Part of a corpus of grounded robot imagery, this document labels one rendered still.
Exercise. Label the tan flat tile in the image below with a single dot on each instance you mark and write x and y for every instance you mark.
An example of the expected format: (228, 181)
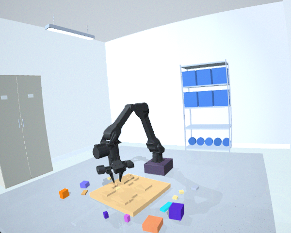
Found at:
(84, 192)

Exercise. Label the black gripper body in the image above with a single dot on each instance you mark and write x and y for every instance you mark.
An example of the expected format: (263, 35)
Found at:
(101, 169)

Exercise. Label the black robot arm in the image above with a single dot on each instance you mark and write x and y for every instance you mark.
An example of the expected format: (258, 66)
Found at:
(113, 132)

